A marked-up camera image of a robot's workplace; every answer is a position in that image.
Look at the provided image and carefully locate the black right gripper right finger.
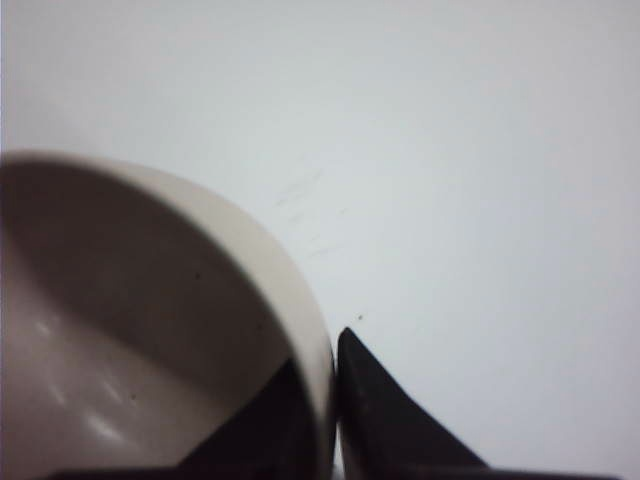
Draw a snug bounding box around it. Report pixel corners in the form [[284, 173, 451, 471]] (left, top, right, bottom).
[[336, 327, 494, 480]]

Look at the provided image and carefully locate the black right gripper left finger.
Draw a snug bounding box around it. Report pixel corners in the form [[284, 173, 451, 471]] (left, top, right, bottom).
[[174, 357, 306, 480]]

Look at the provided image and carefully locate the cream ribbed bowl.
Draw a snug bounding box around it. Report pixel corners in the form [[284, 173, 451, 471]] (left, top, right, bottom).
[[1, 150, 335, 479]]

